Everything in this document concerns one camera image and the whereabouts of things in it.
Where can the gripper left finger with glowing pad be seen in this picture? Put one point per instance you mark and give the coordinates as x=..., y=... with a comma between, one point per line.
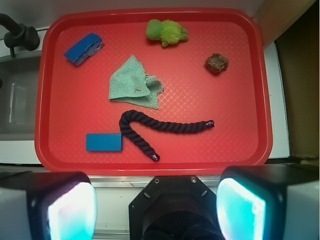
x=47, y=206

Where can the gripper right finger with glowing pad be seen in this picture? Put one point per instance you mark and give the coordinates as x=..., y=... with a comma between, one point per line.
x=269, y=202

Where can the brown rock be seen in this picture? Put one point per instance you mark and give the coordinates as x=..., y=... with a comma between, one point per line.
x=216, y=63

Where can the blue rectangular block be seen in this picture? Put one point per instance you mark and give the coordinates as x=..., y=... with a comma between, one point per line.
x=104, y=142

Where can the red plastic tray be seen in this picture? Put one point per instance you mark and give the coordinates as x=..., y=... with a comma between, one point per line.
x=73, y=101

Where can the metal sink basin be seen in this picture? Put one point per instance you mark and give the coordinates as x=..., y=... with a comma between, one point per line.
x=18, y=97

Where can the teal woven cloth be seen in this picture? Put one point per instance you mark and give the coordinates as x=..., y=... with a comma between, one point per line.
x=131, y=84

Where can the blue sponge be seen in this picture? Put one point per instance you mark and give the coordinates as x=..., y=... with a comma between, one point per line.
x=84, y=48

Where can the black faucet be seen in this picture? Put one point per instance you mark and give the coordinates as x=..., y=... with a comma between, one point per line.
x=19, y=35

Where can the green plush toy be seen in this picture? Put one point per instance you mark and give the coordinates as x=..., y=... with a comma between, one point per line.
x=168, y=32

